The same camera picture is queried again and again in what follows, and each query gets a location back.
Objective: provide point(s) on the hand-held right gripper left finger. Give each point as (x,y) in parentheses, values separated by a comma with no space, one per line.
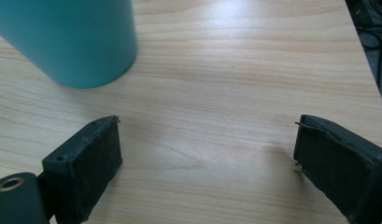
(82,168)

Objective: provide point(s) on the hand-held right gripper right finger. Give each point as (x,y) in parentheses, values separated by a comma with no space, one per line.
(341,168)

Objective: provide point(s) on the teal cup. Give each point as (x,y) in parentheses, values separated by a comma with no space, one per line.
(70,40)

